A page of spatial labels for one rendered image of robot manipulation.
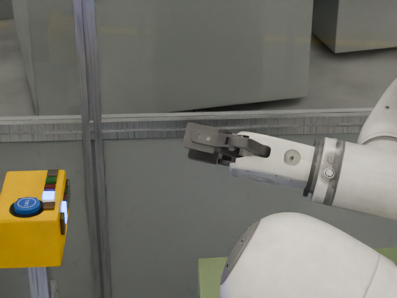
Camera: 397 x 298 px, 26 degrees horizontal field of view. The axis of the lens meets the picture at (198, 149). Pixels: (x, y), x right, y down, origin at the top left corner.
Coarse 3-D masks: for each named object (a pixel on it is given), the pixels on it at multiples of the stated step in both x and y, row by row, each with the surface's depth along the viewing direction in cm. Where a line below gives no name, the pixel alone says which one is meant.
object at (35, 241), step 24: (24, 192) 139; (0, 216) 132; (24, 216) 132; (48, 216) 132; (0, 240) 133; (24, 240) 133; (48, 240) 133; (0, 264) 135; (24, 264) 135; (48, 264) 135
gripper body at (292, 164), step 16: (272, 144) 105; (288, 144) 105; (304, 144) 106; (240, 160) 105; (256, 160) 104; (272, 160) 104; (288, 160) 105; (304, 160) 105; (240, 176) 111; (256, 176) 108; (272, 176) 105; (288, 176) 105; (304, 176) 105; (304, 192) 108
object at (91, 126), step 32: (96, 64) 172; (96, 96) 175; (0, 128) 177; (32, 128) 178; (64, 128) 178; (96, 128) 179; (128, 128) 180; (160, 128) 180; (224, 128) 181; (256, 128) 181; (288, 128) 181; (320, 128) 182; (352, 128) 182; (96, 160) 182; (96, 256) 194; (96, 288) 198
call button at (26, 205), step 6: (18, 198) 135; (24, 198) 135; (30, 198) 135; (36, 198) 135; (18, 204) 134; (24, 204) 134; (30, 204) 134; (36, 204) 134; (18, 210) 133; (24, 210) 132; (30, 210) 133; (36, 210) 133
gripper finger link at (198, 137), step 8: (192, 128) 106; (200, 128) 106; (208, 128) 106; (216, 128) 106; (184, 136) 106; (192, 136) 105; (200, 136) 105; (208, 136) 105; (216, 136) 105; (224, 136) 104; (232, 136) 103; (184, 144) 105; (192, 144) 105; (200, 144) 105; (208, 144) 105; (216, 144) 104; (224, 144) 103; (208, 152) 105
